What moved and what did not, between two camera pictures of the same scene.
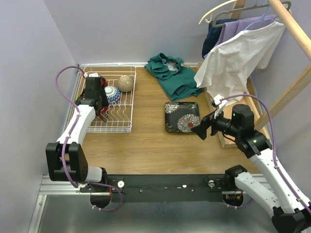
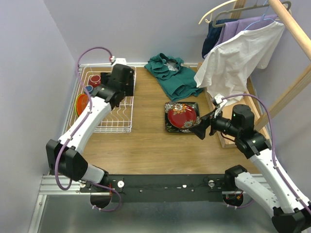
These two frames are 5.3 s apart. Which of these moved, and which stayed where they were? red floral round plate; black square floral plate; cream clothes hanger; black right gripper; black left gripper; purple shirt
Moved: black left gripper; red floral round plate
Stayed: black square floral plate; purple shirt; cream clothes hanger; black right gripper
